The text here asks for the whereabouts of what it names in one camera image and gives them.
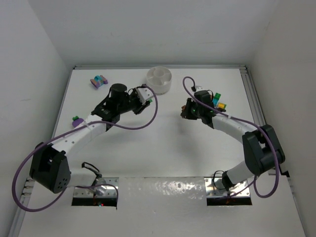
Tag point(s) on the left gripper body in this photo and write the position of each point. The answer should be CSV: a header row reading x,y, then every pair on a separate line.
x,y
138,105

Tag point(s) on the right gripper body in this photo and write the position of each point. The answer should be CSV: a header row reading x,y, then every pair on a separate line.
x,y
187,112

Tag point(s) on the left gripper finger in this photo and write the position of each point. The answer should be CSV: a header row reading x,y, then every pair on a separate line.
x,y
142,86
141,108

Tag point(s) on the teal lego brick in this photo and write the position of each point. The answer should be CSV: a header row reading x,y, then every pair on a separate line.
x,y
215,102

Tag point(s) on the yellow lego brick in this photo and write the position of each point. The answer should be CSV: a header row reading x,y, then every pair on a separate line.
x,y
221,106

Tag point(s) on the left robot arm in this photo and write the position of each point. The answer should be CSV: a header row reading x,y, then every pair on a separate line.
x,y
56,166

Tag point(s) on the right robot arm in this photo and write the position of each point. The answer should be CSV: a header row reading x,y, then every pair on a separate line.
x,y
261,147

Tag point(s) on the white divided round container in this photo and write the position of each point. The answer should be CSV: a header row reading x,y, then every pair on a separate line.
x,y
159,79

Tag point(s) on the teal purple butterfly lego cluster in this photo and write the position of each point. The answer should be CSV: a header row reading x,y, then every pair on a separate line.
x,y
98,81

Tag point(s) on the purple yellow green lego cluster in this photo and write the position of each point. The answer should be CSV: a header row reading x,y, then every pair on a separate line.
x,y
76,121

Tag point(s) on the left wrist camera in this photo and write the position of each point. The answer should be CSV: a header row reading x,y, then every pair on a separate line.
x,y
144,94

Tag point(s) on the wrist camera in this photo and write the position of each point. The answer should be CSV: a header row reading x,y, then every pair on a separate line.
x,y
144,94
196,88

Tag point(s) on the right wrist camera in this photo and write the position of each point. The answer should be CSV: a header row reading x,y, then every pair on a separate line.
x,y
196,88

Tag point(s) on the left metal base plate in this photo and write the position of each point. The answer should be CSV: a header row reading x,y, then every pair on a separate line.
x,y
105,187

